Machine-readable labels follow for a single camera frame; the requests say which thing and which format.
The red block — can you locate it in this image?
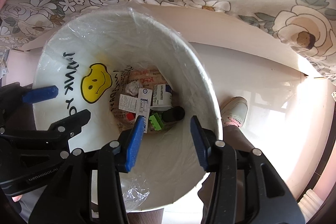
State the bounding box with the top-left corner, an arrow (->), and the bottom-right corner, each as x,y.
126,113 -> 135,122

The foil ball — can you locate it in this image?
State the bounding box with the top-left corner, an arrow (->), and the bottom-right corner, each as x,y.
125,81 -> 142,97

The bright green toy brick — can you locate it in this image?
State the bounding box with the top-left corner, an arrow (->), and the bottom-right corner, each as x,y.
149,113 -> 165,131

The black sock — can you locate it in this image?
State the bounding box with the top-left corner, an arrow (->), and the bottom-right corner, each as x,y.
161,106 -> 185,123

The white yogurt cup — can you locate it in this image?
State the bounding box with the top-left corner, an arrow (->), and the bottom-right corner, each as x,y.
151,84 -> 172,111

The white red medicine box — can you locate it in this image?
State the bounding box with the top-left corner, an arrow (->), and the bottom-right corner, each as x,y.
118,94 -> 138,113

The white trash bin with liner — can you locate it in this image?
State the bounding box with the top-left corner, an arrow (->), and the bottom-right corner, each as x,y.
33,5 -> 222,211

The white sneaker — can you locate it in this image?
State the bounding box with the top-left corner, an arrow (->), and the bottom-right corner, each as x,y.
220,97 -> 248,127

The paper bag in bin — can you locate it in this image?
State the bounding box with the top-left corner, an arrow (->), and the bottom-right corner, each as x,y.
109,67 -> 167,133

